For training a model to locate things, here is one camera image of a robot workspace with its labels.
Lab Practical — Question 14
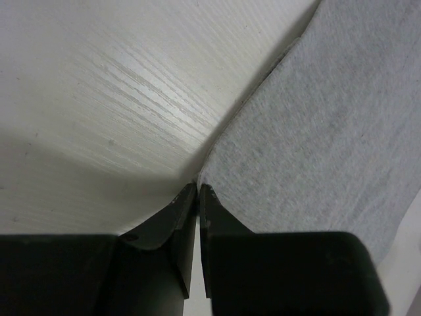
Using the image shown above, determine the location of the grey tank top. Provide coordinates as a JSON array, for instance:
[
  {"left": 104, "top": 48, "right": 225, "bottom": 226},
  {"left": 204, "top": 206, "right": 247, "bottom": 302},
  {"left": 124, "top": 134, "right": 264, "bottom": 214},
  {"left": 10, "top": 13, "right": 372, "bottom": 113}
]
[{"left": 198, "top": 1, "right": 420, "bottom": 263}]

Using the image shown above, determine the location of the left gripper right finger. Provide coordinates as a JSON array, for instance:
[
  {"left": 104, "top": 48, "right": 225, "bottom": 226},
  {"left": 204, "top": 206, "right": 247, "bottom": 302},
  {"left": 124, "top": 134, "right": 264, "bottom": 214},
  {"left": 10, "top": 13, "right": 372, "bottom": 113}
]
[{"left": 199, "top": 184, "right": 390, "bottom": 315}]

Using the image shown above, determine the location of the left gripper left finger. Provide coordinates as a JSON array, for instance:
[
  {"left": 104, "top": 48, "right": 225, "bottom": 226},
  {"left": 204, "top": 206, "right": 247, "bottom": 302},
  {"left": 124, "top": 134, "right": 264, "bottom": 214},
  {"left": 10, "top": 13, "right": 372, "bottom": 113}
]
[{"left": 1, "top": 184, "right": 197, "bottom": 315}]

